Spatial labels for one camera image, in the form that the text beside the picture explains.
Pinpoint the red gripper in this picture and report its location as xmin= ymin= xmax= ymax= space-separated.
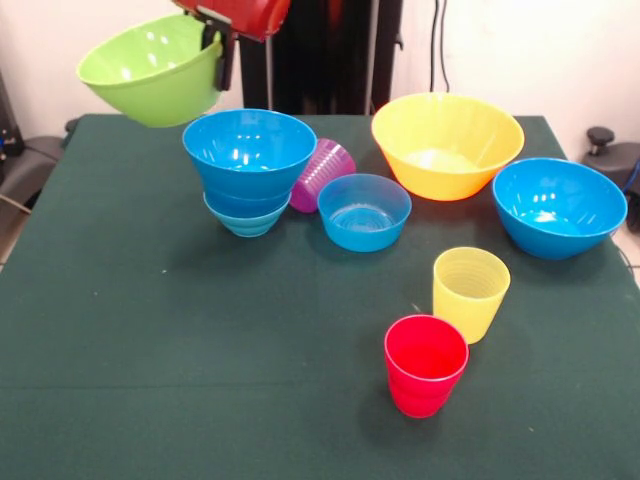
xmin=172 ymin=0 xmax=293 ymax=93

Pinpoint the large green plastic bowl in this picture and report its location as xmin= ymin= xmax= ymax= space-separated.
xmin=76 ymin=13 xmax=224 ymax=129

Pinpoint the large blue plastic bowl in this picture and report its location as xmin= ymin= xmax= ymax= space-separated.
xmin=182 ymin=109 xmax=319 ymax=202
xmin=492 ymin=157 xmax=629 ymax=261

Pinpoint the small blue flat-bottomed bowl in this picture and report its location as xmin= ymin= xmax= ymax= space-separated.
xmin=317 ymin=173 xmax=413 ymax=253
xmin=202 ymin=187 xmax=293 ymax=219

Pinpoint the purple plastic cup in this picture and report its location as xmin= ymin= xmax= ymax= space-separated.
xmin=291 ymin=138 xmax=358 ymax=215

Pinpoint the large yellow plastic bowl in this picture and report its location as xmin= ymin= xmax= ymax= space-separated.
xmin=370 ymin=92 xmax=526 ymax=202

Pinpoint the red plastic cup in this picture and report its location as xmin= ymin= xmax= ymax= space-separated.
xmin=383 ymin=314 xmax=470 ymax=419

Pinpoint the small teal plastic bowl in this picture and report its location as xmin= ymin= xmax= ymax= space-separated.
xmin=203 ymin=195 xmax=291 ymax=238

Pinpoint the black device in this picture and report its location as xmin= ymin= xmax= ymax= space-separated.
xmin=0 ymin=69 xmax=25 ymax=161

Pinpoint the yellow ribbed plastic cup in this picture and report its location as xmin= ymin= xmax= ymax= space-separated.
xmin=432 ymin=246 xmax=512 ymax=345

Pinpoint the dark green tablecloth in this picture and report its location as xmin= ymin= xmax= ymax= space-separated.
xmin=0 ymin=113 xmax=640 ymax=480

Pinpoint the grey pedestal foot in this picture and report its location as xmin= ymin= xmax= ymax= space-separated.
xmin=582 ymin=126 xmax=640 ymax=196
xmin=0 ymin=135 xmax=66 ymax=209

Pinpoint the black hanging cable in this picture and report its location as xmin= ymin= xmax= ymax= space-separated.
xmin=430 ymin=0 xmax=451 ymax=95

